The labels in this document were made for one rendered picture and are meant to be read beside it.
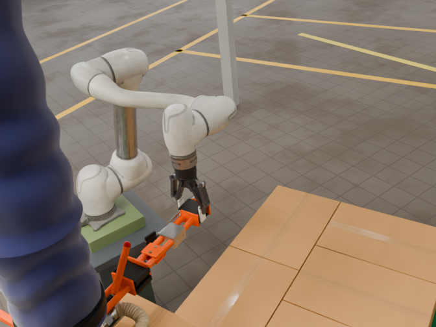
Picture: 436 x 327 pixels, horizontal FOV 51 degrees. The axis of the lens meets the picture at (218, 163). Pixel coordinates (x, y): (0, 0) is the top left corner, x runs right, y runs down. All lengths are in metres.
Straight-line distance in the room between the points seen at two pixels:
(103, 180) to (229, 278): 0.76
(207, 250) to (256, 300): 1.11
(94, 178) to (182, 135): 0.84
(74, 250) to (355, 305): 1.43
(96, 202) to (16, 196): 1.31
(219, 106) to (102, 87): 0.47
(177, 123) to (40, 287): 0.63
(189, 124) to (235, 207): 2.19
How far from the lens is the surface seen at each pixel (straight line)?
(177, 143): 1.44
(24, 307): 1.16
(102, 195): 2.22
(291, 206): 2.69
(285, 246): 2.44
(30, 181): 0.94
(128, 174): 2.25
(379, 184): 3.86
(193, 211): 1.62
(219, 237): 3.33
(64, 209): 1.02
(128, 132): 2.12
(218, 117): 1.51
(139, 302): 1.73
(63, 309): 1.14
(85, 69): 1.85
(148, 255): 1.52
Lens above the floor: 2.22
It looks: 33 degrees down
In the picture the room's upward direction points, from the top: 6 degrees counter-clockwise
